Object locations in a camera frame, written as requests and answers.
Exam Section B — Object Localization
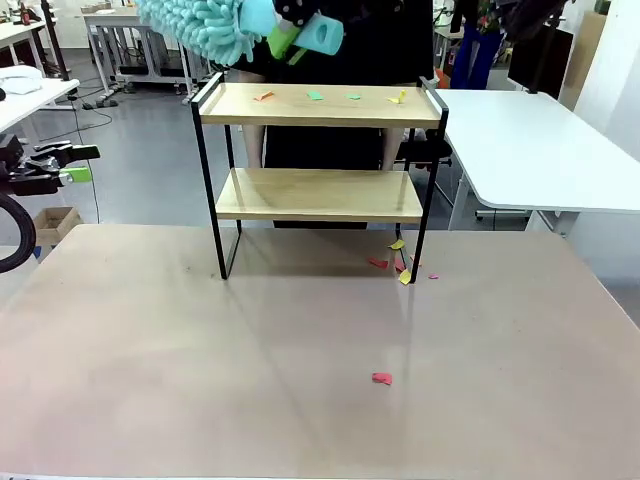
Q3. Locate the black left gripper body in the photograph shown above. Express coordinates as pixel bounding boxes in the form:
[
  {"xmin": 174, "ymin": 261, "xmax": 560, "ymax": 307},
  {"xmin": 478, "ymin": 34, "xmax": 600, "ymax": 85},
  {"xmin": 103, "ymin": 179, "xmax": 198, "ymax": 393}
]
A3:
[{"xmin": 0, "ymin": 134, "xmax": 26, "ymax": 196}]

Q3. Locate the teal microfibre duster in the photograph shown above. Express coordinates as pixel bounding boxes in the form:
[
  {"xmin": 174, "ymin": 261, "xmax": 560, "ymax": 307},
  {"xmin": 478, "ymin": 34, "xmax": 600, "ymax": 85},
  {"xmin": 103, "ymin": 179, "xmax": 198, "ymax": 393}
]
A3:
[{"xmin": 134, "ymin": 0, "xmax": 346, "ymax": 67}]

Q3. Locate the cardboard box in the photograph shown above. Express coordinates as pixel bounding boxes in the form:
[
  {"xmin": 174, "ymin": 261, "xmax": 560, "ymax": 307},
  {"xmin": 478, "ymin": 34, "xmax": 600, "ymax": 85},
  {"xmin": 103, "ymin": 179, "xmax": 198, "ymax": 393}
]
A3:
[{"xmin": 32, "ymin": 206, "xmax": 85, "ymax": 247}]

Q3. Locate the white side table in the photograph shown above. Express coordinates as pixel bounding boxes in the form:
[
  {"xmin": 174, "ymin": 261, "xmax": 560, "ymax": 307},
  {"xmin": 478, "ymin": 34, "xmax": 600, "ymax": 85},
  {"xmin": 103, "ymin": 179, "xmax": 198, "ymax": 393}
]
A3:
[{"xmin": 0, "ymin": 77, "xmax": 81, "ymax": 144}]

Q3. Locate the person in black clothes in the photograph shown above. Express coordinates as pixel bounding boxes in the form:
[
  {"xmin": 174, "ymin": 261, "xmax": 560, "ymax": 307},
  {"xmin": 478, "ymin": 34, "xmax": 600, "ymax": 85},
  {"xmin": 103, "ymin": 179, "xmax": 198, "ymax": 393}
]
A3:
[{"xmin": 219, "ymin": 0, "xmax": 436, "ymax": 171}]

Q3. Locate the white cloth bundle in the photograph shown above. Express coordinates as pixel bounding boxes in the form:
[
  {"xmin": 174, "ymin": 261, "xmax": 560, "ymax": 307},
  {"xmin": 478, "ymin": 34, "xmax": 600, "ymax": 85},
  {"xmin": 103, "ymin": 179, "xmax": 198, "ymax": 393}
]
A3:
[{"xmin": 0, "ymin": 64, "xmax": 45, "ymax": 96}]

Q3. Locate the black stand pole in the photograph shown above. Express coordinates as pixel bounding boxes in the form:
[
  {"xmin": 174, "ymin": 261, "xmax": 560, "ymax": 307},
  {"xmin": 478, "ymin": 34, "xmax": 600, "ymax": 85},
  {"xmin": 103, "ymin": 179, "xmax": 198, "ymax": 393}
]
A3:
[
  {"xmin": 39, "ymin": 0, "xmax": 71, "ymax": 81},
  {"xmin": 529, "ymin": 24, "xmax": 567, "ymax": 96}
]

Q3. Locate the white background table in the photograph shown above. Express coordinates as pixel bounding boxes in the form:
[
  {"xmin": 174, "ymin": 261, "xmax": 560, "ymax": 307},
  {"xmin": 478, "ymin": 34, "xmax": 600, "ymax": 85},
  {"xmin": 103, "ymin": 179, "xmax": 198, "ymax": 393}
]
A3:
[{"xmin": 0, "ymin": 19, "xmax": 59, "ymax": 76}]

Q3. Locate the white background workbench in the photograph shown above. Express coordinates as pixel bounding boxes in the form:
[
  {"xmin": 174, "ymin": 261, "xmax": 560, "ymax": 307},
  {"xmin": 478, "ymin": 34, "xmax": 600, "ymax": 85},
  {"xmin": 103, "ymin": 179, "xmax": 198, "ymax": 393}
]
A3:
[{"xmin": 82, "ymin": 12, "xmax": 199, "ymax": 96}]

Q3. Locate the black office chair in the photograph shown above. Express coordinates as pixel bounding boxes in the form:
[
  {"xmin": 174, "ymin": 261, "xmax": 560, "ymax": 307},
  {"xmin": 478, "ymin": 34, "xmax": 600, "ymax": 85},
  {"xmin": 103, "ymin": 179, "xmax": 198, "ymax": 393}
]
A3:
[{"xmin": 397, "ymin": 127, "xmax": 454, "ymax": 174}]

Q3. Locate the person in blue trousers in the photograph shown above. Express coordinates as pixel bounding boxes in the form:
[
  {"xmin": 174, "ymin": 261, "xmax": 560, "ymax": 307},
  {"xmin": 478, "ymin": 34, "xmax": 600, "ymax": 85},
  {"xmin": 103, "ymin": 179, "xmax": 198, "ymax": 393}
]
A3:
[{"xmin": 449, "ymin": 0, "xmax": 516, "ymax": 91}]

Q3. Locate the black monitor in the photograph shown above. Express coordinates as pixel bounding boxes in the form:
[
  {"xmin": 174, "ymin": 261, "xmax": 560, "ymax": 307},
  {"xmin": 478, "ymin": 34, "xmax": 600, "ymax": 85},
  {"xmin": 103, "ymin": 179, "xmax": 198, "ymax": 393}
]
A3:
[{"xmin": 507, "ymin": 27, "xmax": 576, "ymax": 100}]

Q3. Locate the large white desk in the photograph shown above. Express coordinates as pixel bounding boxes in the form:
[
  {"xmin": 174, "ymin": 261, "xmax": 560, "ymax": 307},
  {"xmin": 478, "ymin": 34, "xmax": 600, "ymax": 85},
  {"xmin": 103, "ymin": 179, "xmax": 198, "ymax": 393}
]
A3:
[{"xmin": 433, "ymin": 88, "xmax": 640, "ymax": 236}]

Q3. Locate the brown cardboard sheet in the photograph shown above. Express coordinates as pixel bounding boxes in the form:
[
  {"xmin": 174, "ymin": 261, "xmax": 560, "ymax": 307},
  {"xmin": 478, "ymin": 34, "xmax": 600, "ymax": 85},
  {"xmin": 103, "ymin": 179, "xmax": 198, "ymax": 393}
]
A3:
[{"xmin": 562, "ymin": 9, "xmax": 609, "ymax": 109}]

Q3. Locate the black floor cable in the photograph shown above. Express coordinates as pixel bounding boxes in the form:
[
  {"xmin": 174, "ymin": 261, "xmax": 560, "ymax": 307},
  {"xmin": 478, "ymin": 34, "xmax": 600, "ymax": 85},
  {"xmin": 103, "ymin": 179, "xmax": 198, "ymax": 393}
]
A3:
[{"xmin": 74, "ymin": 94, "xmax": 114, "ymax": 132}]

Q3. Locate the black frame wooden shelf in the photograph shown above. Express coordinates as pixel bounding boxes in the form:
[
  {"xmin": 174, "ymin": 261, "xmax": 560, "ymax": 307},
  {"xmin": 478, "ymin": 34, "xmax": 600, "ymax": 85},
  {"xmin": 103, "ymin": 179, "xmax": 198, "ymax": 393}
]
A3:
[{"xmin": 189, "ymin": 70, "xmax": 450, "ymax": 285}]

